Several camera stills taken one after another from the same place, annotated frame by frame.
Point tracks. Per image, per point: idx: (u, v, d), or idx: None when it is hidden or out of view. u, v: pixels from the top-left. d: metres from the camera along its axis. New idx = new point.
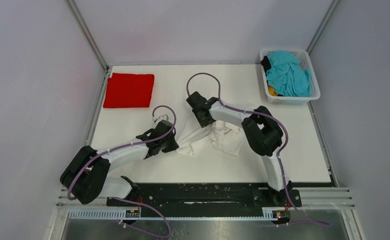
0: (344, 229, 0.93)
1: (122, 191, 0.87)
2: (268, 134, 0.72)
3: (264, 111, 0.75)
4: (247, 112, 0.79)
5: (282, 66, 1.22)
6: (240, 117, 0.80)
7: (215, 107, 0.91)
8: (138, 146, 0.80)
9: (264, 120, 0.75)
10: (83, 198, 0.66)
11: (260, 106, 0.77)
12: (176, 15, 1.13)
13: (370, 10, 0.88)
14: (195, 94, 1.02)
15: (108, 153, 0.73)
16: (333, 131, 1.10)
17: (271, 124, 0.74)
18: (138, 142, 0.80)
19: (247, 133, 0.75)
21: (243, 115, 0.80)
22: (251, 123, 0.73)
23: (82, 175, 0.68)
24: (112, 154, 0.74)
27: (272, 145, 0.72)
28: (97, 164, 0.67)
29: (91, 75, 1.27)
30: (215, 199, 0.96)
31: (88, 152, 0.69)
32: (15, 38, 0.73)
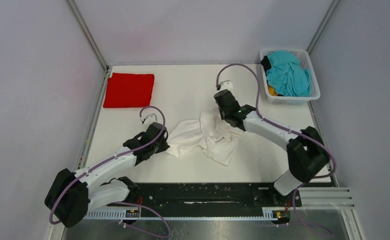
0: (344, 229, 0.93)
1: (119, 195, 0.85)
2: (314, 160, 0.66)
3: (312, 134, 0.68)
4: (293, 133, 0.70)
5: (282, 66, 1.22)
6: (284, 136, 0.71)
7: (251, 119, 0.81)
8: (124, 157, 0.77)
9: (311, 144, 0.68)
10: (68, 221, 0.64)
11: (308, 127, 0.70)
12: (176, 15, 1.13)
13: (370, 10, 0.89)
14: (227, 95, 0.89)
15: (87, 175, 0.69)
16: (333, 131, 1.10)
17: (319, 150, 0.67)
18: (123, 153, 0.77)
19: (290, 156, 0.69)
21: (287, 134, 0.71)
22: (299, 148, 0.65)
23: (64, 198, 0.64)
24: (93, 174, 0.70)
27: (317, 171, 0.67)
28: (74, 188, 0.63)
29: (91, 75, 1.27)
30: (215, 199, 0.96)
31: (65, 177, 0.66)
32: (15, 38, 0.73)
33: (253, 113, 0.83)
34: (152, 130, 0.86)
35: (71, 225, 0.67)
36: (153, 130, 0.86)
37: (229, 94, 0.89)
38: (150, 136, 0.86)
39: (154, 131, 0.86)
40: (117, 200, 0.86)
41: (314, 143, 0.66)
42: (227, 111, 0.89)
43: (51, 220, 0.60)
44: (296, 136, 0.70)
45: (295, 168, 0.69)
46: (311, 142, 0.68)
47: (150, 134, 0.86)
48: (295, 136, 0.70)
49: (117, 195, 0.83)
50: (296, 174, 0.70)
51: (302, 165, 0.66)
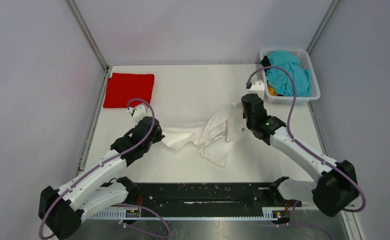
0: (344, 230, 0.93)
1: (119, 197, 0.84)
2: (342, 195, 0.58)
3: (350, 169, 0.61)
4: (327, 165, 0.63)
5: (282, 66, 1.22)
6: (316, 166, 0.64)
7: (279, 136, 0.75)
8: (110, 165, 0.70)
9: (344, 180, 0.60)
10: (62, 234, 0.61)
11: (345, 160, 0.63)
12: (176, 15, 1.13)
13: (370, 10, 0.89)
14: (257, 102, 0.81)
15: (70, 190, 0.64)
16: (333, 131, 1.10)
17: (351, 186, 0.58)
18: (108, 159, 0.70)
19: (321, 189, 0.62)
21: (320, 166, 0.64)
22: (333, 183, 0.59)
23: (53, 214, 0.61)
24: (77, 189, 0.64)
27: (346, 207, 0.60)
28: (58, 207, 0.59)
29: (92, 75, 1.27)
30: (215, 199, 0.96)
31: (47, 196, 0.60)
32: (16, 38, 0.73)
33: (283, 130, 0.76)
34: (142, 127, 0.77)
35: (67, 236, 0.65)
36: (143, 128, 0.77)
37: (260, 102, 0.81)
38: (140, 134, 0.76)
39: (144, 128, 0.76)
40: (117, 202, 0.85)
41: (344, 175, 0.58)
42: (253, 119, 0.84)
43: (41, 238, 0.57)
44: (330, 169, 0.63)
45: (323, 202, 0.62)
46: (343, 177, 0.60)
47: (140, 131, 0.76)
48: (328, 169, 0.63)
49: (116, 197, 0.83)
50: (323, 208, 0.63)
51: (334, 200, 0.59)
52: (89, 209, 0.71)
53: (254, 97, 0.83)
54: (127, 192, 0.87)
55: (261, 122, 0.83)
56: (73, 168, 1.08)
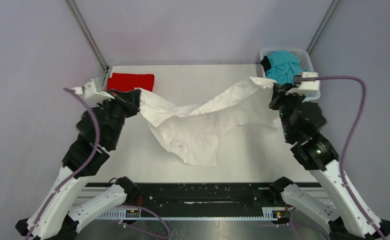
0: None
1: (116, 201, 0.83)
2: None
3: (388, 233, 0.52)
4: (373, 227, 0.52)
5: (282, 66, 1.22)
6: (361, 226, 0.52)
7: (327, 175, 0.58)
8: (66, 189, 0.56)
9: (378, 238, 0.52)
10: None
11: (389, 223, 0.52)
12: (177, 15, 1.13)
13: (370, 10, 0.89)
14: (315, 118, 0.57)
15: (37, 225, 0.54)
16: (333, 131, 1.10)
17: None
18: (62, 184, 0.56)
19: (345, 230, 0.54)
21: (365, 226, 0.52)
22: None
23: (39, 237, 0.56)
24: (42, 222, 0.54)
27: None
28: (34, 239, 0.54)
29: (92, 75, 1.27)
30: (215, 199, 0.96)
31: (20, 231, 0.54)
32: (16, 38, 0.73)
33: (336, 167, 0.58)
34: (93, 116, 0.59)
35: None
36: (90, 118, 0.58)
37: (320, 118, 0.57)
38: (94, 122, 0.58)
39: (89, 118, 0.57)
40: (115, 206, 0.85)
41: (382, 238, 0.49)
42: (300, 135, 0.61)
43: None
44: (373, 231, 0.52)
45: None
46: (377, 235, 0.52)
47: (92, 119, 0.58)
48: (372, 232, 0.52)
49: (114, 201, 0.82)
50: None
51: None
52: (85, 219, 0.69)
53: (314, 109, 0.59)
54: (125, 194, 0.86)
55: (310, 147, 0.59)
56: None
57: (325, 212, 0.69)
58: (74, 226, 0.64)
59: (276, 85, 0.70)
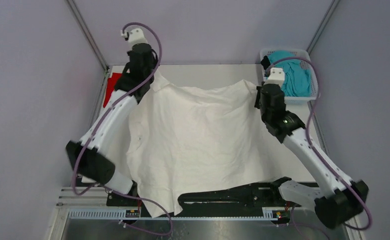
0: (344, 230, 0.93)
1: (124, 186, 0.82)
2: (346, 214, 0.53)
3: (359, 187, 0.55)
4: (342, 183, 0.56)
5: (282, 66, 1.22)
6: (330, 182, 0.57)
7: (295, 140, 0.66)
8: (120, 105, 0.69)
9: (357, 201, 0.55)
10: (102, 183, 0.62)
11: (358, 181, 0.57)
12: (177, 15, 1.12)
13: (371, 10, 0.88)
14: (280, 97, 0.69)
15: (93, 138, 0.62)
16: (332, 132, 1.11)
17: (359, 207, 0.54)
18: (118, 101, 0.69)
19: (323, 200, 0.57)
21: (336, 182, 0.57)
22: (340, 199, 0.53)
23: (84, 163, 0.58)
24: (98, 135, 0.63)
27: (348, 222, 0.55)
28: (89, 155, 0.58)
29: (92, 76, 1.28)
30: (215, 199, 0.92)
31: (73, 150, 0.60)
32: (16, 37, 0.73)
33: (301, 133, 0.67)
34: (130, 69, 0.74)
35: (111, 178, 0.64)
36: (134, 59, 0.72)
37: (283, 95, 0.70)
38: (136, 69, 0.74)
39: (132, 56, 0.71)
40: (122, 191, 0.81)
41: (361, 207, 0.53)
42: (271, 113, 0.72)
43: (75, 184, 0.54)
44: (343, 187, 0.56)
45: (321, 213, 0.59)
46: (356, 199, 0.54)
47: (133, 67, 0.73)
48: (342, 187, 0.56)
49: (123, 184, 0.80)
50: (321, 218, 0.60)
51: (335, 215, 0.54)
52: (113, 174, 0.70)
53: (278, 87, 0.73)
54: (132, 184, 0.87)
55: (278, 119, 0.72)
56: None
57: (314, 193, 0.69)
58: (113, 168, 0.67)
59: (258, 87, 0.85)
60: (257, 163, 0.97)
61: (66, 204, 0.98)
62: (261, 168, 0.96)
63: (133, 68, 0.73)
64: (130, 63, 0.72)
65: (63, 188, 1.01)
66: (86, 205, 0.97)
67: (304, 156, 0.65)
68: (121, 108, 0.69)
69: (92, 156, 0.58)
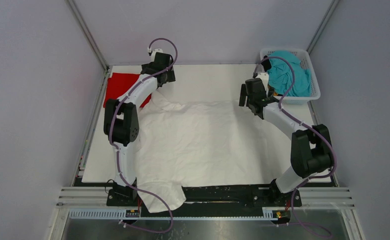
0: (344, 229, 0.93)
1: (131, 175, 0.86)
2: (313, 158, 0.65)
3: (322, 131, 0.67)
4: (303, 126, 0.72)
5: (282, 66, 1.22)
6: (295, 126, 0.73)
7: (270, 107, 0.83)
8: (148, 81, 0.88)
9: (320, 140, 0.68)
10: (127, 141, 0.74)
11: (320, 125, 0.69)
12: (177, 14, 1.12)
13: (372, 10, 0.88)
14: (258, 83, 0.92)
15: (129, 97, 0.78)
16: (333, 132, 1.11)
17: (325, 149, 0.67)
18: (147, 77, 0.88)
19: (293, 146, 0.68)
21: (298, 126, 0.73)
22: (303, 137, 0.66)
23: (119, 121, 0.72)
24: (132, 96, 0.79)
27: (317, 170, 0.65)
28: (127, 109, 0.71)
29: (92, 75, 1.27)
30: (215, 199, 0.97)
31: (113, 102, 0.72)
32: (16, 38, 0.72)
33: (274, 102, 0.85)
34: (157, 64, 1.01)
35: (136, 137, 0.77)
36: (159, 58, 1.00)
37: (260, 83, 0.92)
38: (160, 63, 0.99)
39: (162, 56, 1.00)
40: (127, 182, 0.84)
41: (323, 141, 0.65)
42: (253, 96, 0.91)
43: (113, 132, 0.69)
44: (305, 129, 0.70)
45: (294, 160, 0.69)
46: (319, 138, 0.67)
47: (159, 62, 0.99)
48: (304, 129, 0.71)
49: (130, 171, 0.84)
50: (296, 169, 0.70)
51: (302, 155, 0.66)
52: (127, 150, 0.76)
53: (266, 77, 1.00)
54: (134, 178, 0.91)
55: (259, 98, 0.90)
56: (73, 168, 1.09)
57: None
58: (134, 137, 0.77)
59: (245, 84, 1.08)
60: (253, 161, 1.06)
61: (66, 204, 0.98)
62: (255, 166, 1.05)
63: (157, 61, 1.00)
64: (158, 59, 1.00)
65: (63, 188, 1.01)
66: (86, 205, 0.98)
67: (277, 119, 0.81)
68: (150, 87, 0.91)
69: (129, 111, 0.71)
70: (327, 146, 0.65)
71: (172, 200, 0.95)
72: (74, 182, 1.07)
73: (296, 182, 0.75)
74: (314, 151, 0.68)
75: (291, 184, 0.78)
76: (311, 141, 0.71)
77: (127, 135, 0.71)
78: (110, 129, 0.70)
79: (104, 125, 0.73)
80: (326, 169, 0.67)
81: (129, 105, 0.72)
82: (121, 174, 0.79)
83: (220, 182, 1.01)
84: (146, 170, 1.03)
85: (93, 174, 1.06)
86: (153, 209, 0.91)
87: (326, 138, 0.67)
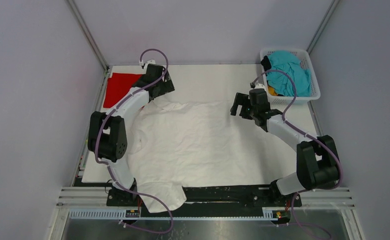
0: (344, 229, 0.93)
1: (128, 179, 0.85)
2: (319, 171, 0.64)
3: (328, 142, 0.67)
4: (308, 137, 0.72)
5: (282, 66, 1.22)
6: (299, 138, 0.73)
7: (274, 120, 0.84)
8: (139, 95, 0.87)
9: (325, 152, 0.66)
10: (114, 158, 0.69)
11: (326, 135, 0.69)
12: (177, 15, 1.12)
13: (372, 10, 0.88)
14: (262, 95, 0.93)
15: (116, 111, 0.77)
16: (333, 132, 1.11)
17: (331, 161, 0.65)
18: (137, 91, 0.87)
19: (299, 157, 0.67)
21: (302, 137, 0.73)
22: (309, 149, 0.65)
23: (105, 137, 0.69)
24: (121, 109, 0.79)
27: (323, 183, 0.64)
28: (113, 123, 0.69)
29: (92, 76, 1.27)
30: (215, 199, 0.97)
31: (99, 116, 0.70)
32: (15, 37, 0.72)
33: (278, 116, 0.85)
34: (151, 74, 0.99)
35: (123, 153, 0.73)
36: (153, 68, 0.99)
37: (264, 95, 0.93)
38: (151, 75, 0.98)
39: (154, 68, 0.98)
40: (124, 185, 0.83)
41: (330, 153, 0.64)
42: (257, 108, 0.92)
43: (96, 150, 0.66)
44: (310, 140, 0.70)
45: (299, 171, 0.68)
46: (325, 150, 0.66)
47: (151, 74, 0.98)
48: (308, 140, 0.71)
49: (127, 176, 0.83)
50: (301, 181, 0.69)
51: (308, 167, 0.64)
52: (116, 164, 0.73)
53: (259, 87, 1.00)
54: (133, 180, 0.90)
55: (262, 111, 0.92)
56: (73, 168, 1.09)
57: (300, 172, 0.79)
58: (123, 151, 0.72)
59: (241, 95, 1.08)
60: (253, 162, 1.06)
61: (66, 204, 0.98)
62: (255, 167, 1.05)
63: (149, 72, 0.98)
64: (150, 71, 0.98)
65: (63, 188, 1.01)
66: (86, 205, 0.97)
67: (281, 131, 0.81)
68: (140, 100, 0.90)
69: (116, 125, 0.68)
70: (333, 157, 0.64)
71: (172, 200, 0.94)
72: (74, 182, 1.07)
73: (299, 188, 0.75)
74: (321, 163, 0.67)
75: (294, 189, 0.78)
76: (316, 152, 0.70)
77: (112, 151, 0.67)
78: (96, 145, 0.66)
79: (90, 140, 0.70)
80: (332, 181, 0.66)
81: (116, 118, 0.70)
82: (118, 182, 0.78)
83: (221, 183, 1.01)
84: (146, 170, 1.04)
85: (93, 174, 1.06)
86: (153, 208, 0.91)
87: (333, 149, 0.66)
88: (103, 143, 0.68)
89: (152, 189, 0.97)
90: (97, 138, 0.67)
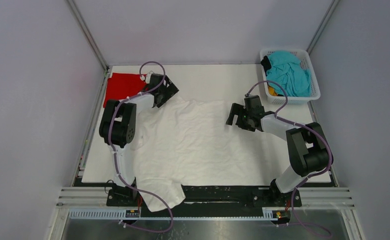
0: (344, 229, 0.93)
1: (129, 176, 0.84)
2: (310, 154, 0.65)
3: (315, 129, 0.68)
4: (297, 126, 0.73)
5: (282, 66, 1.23)
6: (288, 127, 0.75)
7: (266, 117, 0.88)
8: (146, 96, 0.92)
9: (314, 138, 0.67)
10: (124, 143, 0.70)
11: (313, 123, 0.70)
12: (177, 15, 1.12)
13: (372, 10, 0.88)
14: (256, 99, 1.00)
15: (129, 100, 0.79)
16: (332, 132, 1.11)
17: (321, 146, 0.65)
18: (144, 94, 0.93)
19: (290, 143, 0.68)
21: (291, 126, 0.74)
22: (297, 134, 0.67)
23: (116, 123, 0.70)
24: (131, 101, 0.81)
27: (314, 167, 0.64)
28: (126, 111, 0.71)
29: (92, 75, 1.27)
30: (215, 199, 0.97)
31: (113, 101, 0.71)
32: (15, 38, 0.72)
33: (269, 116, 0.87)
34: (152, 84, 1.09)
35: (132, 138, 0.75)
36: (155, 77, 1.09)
37: (257, 100, 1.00)
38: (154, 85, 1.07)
39: (156, 78, 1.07)
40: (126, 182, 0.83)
41: (318, 137, 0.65)
42: (253, 111, 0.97)
43: (109, 136, 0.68)
44: (299, 127, 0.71)
45: (293, 158, 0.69)
46: (314, 136, 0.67)
47: (154, 82, 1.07)
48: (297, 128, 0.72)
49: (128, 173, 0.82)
50: (295, 169, 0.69)
51: (298, 152, 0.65)
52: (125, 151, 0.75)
53: None
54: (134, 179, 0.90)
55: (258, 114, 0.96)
56: (73, 168, 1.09)
57: None
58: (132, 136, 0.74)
59: (236, 106, 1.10)
60: (252, 162, 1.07)
61: (66, 204, 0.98)
62: (254, 166, 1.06)
63: (152, 83, 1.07)
64: (153, 81, 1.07)
65: (63, 188, 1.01)
66: (86, 205, 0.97)
67: (274, 126, 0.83)
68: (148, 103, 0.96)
69: (129, 111, 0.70)
70: (322, 141, 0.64)
71: (172, 197, 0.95)
72: (74, 182, 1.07)
73: (296, 181, 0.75)
74: (312, 149, 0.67)
75: (292, 183, 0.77)
76: (307, 140, 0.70)
77: (123, 136, 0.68)
78: (109, 130, 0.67)
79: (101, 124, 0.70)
80: (323, 167, 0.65)
81: (129, 105, 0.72)
82: (120, 175, 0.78)
83: (221, 183, 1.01)
84: (146, 170, 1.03)
85: (93, 174, 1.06)
86: (153, 206, 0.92)
87: (321, 134, 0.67)
88: (114, 129, 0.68)
89: (153, 187, 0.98)
90: (111, 122, 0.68)
